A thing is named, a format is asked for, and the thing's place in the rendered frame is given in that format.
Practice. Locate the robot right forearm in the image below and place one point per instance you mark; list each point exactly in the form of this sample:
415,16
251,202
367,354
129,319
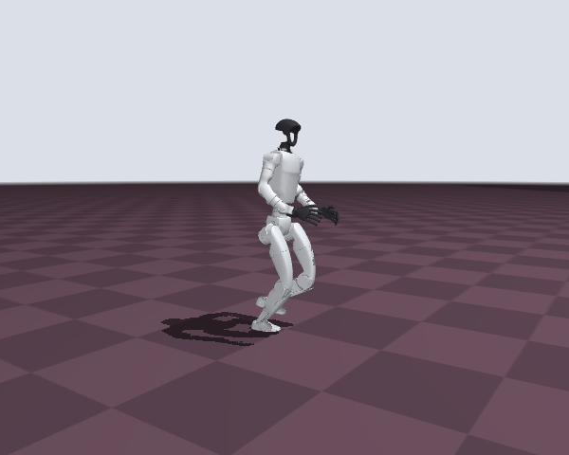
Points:
272,199

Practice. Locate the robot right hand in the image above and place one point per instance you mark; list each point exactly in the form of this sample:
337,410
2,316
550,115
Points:
304,212

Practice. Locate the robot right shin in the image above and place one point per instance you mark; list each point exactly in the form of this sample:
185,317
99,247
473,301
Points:
274,301

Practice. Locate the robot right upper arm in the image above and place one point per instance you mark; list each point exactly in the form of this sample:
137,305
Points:
270,162

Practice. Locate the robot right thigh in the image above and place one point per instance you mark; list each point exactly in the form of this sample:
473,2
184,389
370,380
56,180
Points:
279,254

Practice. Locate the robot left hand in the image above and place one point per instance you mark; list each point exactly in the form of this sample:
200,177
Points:
328,212

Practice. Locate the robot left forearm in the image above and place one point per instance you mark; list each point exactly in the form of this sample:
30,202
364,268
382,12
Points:
304,200

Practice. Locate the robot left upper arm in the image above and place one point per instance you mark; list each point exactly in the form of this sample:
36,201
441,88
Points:
299,188

